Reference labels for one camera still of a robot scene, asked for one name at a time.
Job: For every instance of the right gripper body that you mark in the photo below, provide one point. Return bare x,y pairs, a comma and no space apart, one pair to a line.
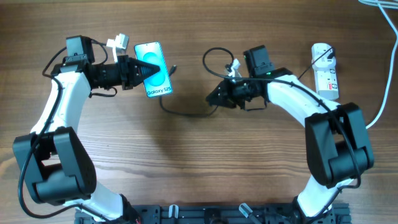
242,91

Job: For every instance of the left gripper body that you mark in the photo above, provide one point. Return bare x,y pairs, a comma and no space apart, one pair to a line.
124,64

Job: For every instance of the blue Galaxy smartphone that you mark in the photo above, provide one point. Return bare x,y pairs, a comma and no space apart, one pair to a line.
158,84

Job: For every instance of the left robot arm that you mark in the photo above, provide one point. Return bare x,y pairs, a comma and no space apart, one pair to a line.
55,167

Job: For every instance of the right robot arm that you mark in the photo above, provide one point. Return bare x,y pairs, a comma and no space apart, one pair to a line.
338,148

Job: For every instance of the black charger plug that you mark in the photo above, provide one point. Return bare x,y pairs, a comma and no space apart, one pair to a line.
332,53

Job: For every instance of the white power strip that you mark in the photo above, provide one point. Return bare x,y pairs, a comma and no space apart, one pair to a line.
326,82

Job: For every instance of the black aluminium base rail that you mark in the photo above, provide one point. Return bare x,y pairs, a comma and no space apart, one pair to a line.
268,213

